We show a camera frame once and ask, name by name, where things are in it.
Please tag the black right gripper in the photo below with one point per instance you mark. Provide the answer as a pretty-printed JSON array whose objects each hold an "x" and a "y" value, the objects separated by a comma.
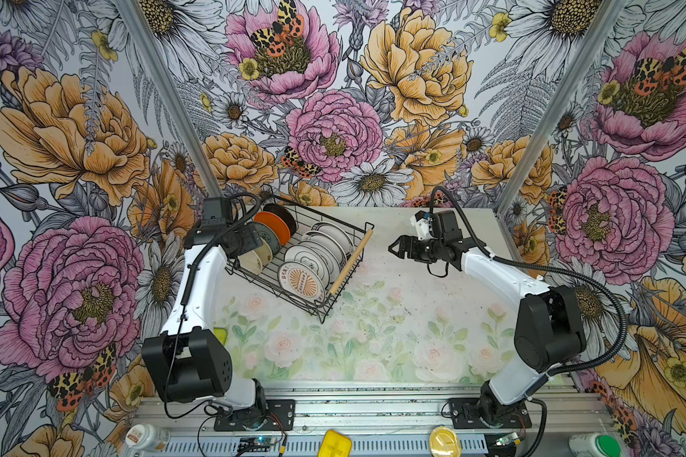
[{"x": 413, "y": 252}]

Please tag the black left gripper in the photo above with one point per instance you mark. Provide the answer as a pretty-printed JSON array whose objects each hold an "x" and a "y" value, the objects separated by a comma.
[{"x": 252, "y": 237}]

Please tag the black wire dish rack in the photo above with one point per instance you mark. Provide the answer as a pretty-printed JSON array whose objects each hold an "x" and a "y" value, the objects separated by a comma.
[{"x": 341, "y": 265}]

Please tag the white plate ring pattern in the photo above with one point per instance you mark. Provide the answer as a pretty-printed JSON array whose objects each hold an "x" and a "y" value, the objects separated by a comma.
[{"x": 310, "y": 259}]

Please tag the white plate orange sunburst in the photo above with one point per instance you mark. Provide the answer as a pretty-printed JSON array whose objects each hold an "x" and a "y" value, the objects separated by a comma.
[{"x": 300, "y": 281}]

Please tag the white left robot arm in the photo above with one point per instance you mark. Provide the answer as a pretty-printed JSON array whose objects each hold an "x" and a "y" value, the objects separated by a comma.
[{"x": 186, "y": 360}]

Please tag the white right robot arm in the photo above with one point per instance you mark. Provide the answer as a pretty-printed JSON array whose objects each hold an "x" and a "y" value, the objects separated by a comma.
[{"x": 548, "y": 329}]

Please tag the green translucent square dish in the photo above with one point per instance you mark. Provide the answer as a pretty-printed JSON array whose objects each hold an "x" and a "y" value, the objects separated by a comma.
[{"x": 221, "y": 335}]

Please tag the teal patterned plate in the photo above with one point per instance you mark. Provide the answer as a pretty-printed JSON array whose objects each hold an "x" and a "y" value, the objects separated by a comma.
[{"x": 269, "y": 236}]

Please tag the cream bowl plate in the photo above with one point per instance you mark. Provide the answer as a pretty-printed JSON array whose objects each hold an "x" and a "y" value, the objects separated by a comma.
[{"x": 255, "y": 261}]

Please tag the black plate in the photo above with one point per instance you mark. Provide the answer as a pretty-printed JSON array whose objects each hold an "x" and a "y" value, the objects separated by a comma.
[{"x": 283, "y": 214}]

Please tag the white green rimmed plate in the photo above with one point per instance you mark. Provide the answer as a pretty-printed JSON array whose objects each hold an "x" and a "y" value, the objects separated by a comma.
[{"x": 337, "y": 233}]

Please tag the round yellow lid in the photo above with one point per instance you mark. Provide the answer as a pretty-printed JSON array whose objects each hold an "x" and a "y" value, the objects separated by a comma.
[{"x": 443, "y": 442}]

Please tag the yellow plastic block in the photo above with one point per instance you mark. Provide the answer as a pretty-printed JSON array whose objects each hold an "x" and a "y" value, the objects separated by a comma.
[{"x": 335, "y": 444}]

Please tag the white bottle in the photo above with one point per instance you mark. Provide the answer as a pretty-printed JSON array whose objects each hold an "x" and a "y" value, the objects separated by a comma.
[{"x": 147, "y": 437}]

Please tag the green white button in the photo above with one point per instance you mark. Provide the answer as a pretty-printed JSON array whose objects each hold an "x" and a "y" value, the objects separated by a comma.
[{"x": 594, "y": 445}]

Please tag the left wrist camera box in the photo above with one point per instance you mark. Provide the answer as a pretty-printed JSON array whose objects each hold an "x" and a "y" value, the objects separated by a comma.
[{"x": 217, "y": 214}]

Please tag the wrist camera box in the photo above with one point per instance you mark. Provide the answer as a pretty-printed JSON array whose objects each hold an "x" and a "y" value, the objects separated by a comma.
[
  {"x": 442, "y": 226},
  {"x": 217, "y": 214}
]

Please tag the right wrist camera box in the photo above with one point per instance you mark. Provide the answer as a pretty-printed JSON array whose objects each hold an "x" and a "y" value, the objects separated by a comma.
[{"x": 442, "y": 226}]

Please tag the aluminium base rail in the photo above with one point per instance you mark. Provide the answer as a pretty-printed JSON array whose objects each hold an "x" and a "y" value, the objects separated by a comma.
[{"x": 381, "y": 421}]

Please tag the aluminium left corner post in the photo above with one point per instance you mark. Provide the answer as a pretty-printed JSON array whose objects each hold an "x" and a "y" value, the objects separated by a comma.
[{"x": 141, "y": 34}]

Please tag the aluminium corner post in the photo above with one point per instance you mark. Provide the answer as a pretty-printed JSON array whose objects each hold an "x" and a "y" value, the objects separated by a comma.
[
  {"x": 141, "y": 34},
  {"x": 591, "y": 46}
]

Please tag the aluminium right corner post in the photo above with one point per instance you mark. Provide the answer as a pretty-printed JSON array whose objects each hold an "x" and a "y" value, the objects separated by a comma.
[{"x": 591, "y": 46}]

